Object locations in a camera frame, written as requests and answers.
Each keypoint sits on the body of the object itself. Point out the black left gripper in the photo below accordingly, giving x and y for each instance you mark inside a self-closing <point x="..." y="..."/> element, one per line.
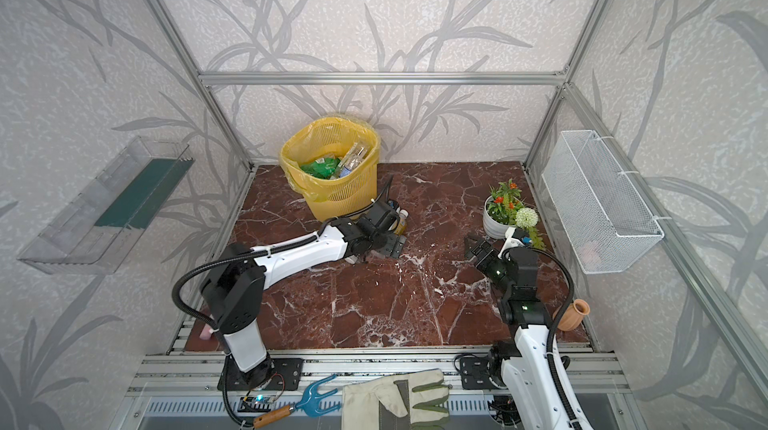
<point x="384" y="224"/>

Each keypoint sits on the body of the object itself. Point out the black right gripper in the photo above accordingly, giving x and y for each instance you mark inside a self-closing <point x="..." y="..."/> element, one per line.
<point x="482" y="253"/>

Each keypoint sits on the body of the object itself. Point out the yellow liquid bottle red label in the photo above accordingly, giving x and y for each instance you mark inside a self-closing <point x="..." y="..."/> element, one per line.
<point x="402" y="222"/>

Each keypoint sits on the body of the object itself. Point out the green plastic bottle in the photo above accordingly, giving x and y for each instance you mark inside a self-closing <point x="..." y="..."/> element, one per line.
<point x="323" y="168"/>

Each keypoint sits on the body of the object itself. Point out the small clear grey bottle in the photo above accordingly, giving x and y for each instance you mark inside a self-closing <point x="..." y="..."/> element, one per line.
<point x="354" y="157"/>

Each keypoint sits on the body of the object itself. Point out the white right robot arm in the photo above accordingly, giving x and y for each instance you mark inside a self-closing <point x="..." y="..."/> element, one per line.
<point x="530" y="366"/>

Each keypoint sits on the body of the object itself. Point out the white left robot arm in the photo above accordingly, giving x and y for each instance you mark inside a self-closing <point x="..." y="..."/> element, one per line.
<point x="226" y="294"/>

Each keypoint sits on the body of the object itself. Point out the yellow ribbed plastic bin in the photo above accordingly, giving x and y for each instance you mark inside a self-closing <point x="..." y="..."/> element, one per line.
<point x="325" y="210"/>

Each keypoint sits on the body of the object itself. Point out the yellow bin liner bag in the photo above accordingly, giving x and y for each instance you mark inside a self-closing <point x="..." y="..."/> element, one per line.
<point x="334" y="134"/>

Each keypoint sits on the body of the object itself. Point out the potted plant red flowers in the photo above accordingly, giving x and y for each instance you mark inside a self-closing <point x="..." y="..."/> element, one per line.
<point x="505" y="209"/>

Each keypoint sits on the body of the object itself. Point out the small terracotta vase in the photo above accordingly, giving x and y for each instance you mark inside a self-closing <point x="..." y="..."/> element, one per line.
<point x="574" y="315"/>

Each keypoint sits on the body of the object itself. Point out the white green work glove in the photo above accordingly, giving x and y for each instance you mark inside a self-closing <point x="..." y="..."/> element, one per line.
<point x="401" y="401"/>

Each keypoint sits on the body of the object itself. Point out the blue garden hand fork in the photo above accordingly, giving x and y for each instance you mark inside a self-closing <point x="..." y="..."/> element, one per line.
<point x="311" y="403"/>

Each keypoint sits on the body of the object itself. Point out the green circuit board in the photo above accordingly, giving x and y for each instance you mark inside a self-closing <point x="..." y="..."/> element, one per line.
<point x="257" y="403"/>

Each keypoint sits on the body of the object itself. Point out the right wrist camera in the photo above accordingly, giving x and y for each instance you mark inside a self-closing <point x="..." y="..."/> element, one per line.
<point x="515" y="238"/>

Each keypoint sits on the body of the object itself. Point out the white wire mesh basket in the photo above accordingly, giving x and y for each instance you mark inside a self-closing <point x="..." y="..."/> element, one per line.
<point x="607" y="222"/>

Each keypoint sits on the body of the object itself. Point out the clear wall shelf green mat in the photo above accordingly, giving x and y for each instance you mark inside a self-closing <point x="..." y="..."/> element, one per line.
<point x="95" y="232"/>

